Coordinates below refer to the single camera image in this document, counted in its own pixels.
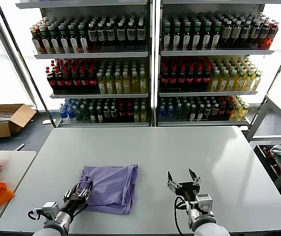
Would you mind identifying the red crumpled garment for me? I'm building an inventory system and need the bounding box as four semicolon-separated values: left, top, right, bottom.
262;146;280;173

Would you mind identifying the yellow juice bottle green label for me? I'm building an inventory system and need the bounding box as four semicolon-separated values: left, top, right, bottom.
226;70;238;92
208;70;221;92
122;72;131;94
235;70;247;92
105;73;114;94
113;72;123;94
139;71;148;94
238;103;250;121
230;103;241;121
131;71;141;94
243;70;255;91
251;70;263;91
97;73;106;94
218;70;229;92

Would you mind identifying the dark tea bottle green label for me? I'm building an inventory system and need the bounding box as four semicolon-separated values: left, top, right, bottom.
202;21;212;51
192;21;202;51
58;24;69;54
78;23;89;53
39;26;50;54
68;24;79;53
211;21;222;51
162;21;172;51
49;26;59;54
182;21;192;51
171;21;182;51

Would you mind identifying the left camera cable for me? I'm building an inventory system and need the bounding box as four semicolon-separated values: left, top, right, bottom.
27;209;44;221

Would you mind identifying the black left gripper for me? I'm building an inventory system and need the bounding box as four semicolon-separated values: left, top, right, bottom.
61;180;93;215

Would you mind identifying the dark drink bottle navy label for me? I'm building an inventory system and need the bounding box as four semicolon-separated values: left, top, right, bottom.
116;21;126;51
97;22;107;51
240;20;252;49
87;22;98;51
136;21;146;51
126;21;136;51
250;20;261;49
105;22;115;51

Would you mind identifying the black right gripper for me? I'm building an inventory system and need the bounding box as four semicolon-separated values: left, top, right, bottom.
167;168;201;201

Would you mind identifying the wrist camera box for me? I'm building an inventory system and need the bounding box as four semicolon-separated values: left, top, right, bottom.
42;201;61;217
196;194;214;212

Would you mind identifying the grey metal shelf unit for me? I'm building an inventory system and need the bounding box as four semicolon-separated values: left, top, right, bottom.
155;0;281;127
15;0;154;128

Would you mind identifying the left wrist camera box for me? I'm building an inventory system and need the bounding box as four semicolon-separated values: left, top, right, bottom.
42;201;61;217

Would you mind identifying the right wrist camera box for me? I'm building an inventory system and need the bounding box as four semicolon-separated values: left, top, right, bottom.
196;194;214;212

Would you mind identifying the purple T-shirt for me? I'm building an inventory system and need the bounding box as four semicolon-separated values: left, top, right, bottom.
78;164;139;216

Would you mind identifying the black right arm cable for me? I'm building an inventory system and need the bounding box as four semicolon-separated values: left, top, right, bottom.
173;195;191;236

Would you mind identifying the green drink bottle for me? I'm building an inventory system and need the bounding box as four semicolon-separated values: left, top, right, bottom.
74;105;83;123
174;103;183;118
81;105;89;123
182;103;191;118

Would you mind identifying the dark drink bottle beige label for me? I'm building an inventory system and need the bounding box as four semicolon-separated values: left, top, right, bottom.
230;20;242;49
221;20;232;49

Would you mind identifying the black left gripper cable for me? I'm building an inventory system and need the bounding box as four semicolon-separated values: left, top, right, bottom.
72;204;89;217

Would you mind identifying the white side table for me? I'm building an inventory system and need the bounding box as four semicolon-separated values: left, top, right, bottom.
0;150;37;236

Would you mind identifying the white strips bundle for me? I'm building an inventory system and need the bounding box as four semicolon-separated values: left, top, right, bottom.
0;111;17;123

